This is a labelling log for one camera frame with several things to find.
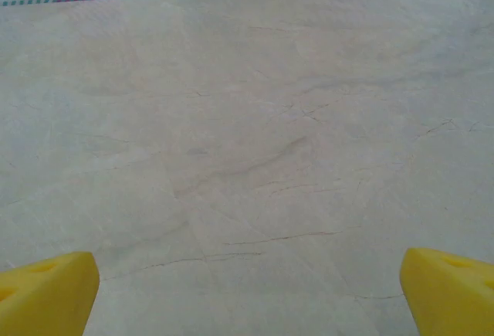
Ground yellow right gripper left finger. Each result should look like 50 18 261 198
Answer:
0 251 100 336

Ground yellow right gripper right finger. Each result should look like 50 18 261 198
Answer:
398 247 494 336

